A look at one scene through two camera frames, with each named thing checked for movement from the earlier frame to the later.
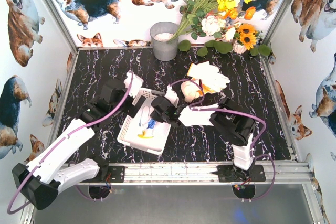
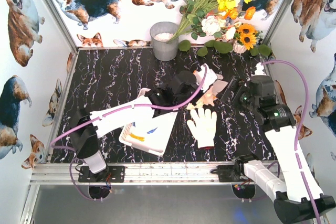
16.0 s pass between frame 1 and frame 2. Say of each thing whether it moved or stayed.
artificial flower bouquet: stayed
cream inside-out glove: moved
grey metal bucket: stayed
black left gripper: moved
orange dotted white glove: moved
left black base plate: stayed
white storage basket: stayed
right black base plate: stayed
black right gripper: moved
